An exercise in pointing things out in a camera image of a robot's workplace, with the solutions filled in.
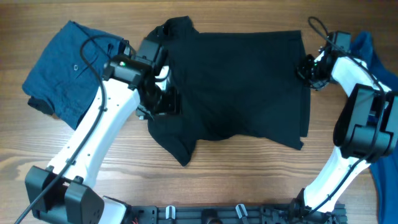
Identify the blue polo shirt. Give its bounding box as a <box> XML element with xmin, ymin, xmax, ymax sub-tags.
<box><xmin>349</xmin><ymin>30</ymin><xmax>398</xmax><ymax>224</ymax></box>

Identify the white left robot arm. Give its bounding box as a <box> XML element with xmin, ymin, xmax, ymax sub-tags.
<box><xmin>25</xmin><ymin>39</ymin><xmax>180</xmax><ymax>224</ymax></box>

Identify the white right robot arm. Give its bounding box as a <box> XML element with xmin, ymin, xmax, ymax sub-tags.
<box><xmin>288</xmin><ymin>31</ymin><xmax>397</xmax><ymax>223</ymax></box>

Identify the folded navy blue shirt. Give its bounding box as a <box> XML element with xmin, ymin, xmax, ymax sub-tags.
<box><xmin>22</xmin><ymin>21</ymin><xmax>126</xmax><ymax>129</ymax></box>

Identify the black t-shirt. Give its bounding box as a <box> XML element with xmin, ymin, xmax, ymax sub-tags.
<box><xmin>147</xmin><ymin>16</ymin><xmax>310</xmax><ymax>166</ymax></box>

